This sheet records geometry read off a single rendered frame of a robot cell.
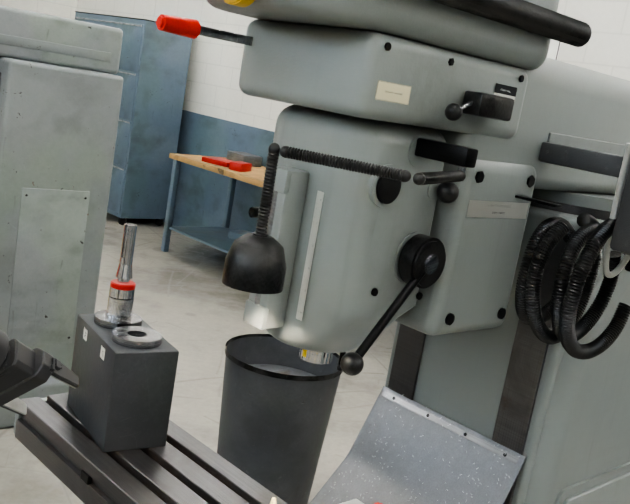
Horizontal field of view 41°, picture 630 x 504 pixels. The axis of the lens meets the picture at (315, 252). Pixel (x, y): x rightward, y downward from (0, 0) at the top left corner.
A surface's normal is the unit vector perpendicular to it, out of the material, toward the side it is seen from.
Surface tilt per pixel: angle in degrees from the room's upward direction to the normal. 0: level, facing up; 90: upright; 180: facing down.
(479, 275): 90
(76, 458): 90
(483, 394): 90
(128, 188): 90
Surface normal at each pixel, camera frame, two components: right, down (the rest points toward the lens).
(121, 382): 0.53, 0.25
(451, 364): -0.72, 0.01
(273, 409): -0.04, 0.25
